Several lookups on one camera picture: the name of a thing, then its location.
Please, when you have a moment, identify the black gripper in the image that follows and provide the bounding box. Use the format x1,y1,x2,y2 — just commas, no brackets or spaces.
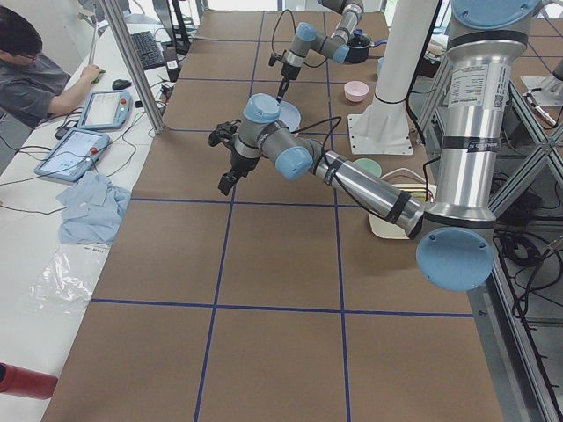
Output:
218,149,260,196
276,62,300,103

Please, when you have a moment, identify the blue plate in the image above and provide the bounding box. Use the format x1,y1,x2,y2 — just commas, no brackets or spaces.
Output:
279,100,301,132

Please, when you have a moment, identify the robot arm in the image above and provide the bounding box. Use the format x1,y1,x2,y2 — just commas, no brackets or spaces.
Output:
208,1,541,291
269,0,364,102

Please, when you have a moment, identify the pink bowl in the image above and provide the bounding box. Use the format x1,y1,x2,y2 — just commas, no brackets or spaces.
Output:
344,80,369,103

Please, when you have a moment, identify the dark blue pot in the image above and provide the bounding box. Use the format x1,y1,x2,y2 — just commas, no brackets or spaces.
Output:
345,28,387,64

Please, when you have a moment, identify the small black box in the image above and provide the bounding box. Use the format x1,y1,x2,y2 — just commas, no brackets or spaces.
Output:
163,47,181,82

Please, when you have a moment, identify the green bowl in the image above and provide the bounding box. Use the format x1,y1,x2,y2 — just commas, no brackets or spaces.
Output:
354,157,383,178

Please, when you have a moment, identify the black keyboard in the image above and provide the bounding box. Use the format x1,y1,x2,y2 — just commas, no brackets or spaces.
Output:
130,31,165,70

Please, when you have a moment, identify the light blue shirt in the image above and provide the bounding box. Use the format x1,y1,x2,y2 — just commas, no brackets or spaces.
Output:
56,171,131,244

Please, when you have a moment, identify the upper teach pendant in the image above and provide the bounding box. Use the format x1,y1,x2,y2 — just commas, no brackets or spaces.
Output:
77,90,131,130

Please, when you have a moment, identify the teach pendant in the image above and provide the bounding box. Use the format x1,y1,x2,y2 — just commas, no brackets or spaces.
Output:
77,90,131,130
34,128,110,182

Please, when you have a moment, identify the black computer mouse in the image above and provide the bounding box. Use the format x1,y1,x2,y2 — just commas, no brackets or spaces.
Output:
112,79,132,90

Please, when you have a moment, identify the lower teach pendant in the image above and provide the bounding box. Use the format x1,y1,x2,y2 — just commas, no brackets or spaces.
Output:
34,128,110,182

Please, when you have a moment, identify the white side table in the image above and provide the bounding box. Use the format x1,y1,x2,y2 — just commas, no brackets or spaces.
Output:
0,25,177,422

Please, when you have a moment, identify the clear plastic bag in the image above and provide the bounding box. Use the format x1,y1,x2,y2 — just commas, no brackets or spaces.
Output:
26,244,110,314

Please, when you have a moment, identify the seated person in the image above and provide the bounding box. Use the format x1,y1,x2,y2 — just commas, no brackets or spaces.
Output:
1,6,103,128

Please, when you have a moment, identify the red cylinder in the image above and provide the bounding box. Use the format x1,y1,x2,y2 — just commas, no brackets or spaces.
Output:
1,362,58,399

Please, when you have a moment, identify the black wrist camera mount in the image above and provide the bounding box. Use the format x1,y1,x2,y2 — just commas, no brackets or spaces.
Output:
208,119,241,150

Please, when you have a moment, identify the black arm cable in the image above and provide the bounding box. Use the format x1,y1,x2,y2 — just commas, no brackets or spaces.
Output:
270,8,329,69
289,116,445,221

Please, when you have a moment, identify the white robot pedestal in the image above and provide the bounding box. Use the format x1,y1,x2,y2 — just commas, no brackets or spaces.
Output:
348,0,441,156

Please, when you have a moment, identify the aluminium frame post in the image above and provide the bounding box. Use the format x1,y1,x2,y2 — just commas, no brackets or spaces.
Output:
99,0,164,135

